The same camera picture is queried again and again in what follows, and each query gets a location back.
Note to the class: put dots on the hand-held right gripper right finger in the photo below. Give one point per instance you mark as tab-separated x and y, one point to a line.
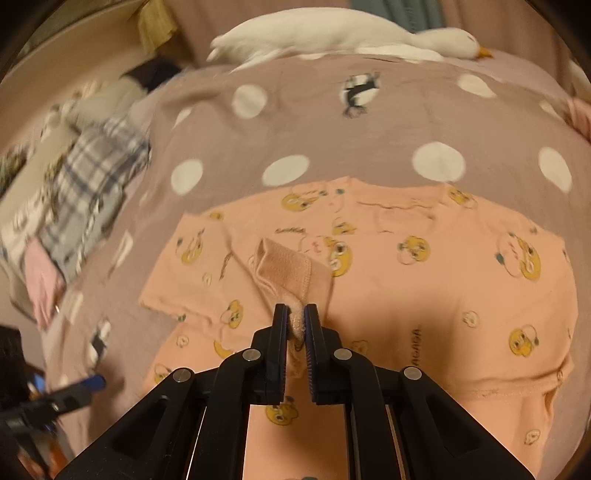
310	341

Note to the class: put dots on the pink folded cloth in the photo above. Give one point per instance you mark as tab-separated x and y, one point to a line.
579	117

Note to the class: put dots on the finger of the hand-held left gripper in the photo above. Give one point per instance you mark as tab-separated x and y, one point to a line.
87	385

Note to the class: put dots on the plaid garment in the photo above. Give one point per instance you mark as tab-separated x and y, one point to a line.
83	184

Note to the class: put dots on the polka dot blanket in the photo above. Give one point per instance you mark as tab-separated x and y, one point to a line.
323	124

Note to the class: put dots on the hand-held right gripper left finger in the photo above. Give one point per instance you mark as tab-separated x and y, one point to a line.
280	341

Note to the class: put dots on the pink cartoon print shirt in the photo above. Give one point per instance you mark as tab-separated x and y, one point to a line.
415	300

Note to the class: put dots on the white goose plush toy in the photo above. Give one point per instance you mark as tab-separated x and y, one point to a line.
300	32

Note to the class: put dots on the pink and white folded cloths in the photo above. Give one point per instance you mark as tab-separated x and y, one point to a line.
579	74

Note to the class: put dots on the dark cloth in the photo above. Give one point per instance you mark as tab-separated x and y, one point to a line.
154	74

